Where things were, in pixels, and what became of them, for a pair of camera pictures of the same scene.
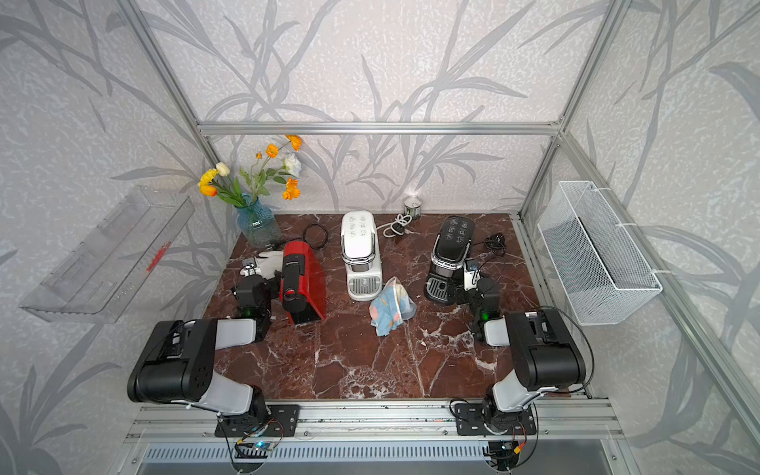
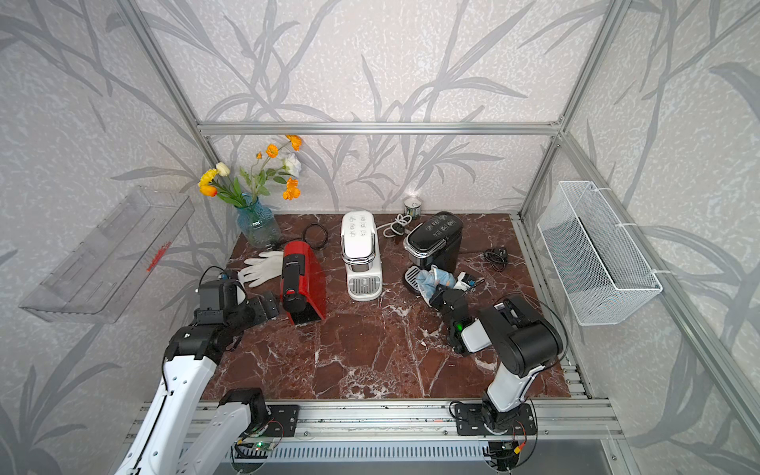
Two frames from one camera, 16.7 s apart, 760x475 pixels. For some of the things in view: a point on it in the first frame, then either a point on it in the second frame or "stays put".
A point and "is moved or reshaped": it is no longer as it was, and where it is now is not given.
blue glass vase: (258, 224) stays put
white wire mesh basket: (602, 271) stays put
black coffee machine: (445, 283) is moved or reshaped
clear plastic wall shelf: (99, 278) stays put
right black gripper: (488, 279) → (438, 298)
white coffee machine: (361, 256) stays put
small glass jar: (413, 207) stays put
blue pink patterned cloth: (392, 306) → (429, 278)
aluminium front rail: (375, 422) stays put
